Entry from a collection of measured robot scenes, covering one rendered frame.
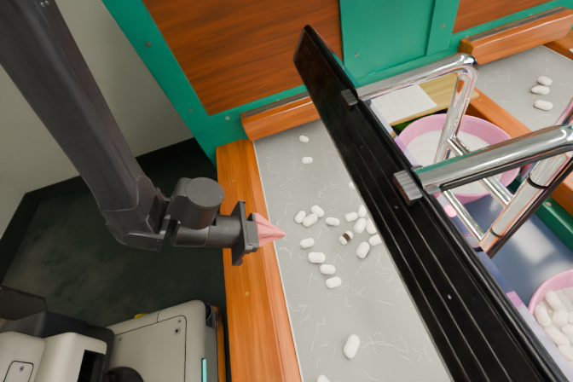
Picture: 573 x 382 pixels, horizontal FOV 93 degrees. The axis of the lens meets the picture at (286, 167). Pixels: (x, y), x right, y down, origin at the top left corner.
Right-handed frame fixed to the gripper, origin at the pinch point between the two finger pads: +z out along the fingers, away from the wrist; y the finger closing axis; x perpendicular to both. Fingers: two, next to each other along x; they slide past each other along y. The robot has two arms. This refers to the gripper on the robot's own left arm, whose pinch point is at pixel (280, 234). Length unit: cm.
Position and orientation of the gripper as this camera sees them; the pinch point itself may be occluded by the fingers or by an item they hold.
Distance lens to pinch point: 55.2
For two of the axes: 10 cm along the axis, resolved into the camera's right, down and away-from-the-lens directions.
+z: 8.7, 1.7, 4.6
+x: -4.4, 6.8, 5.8
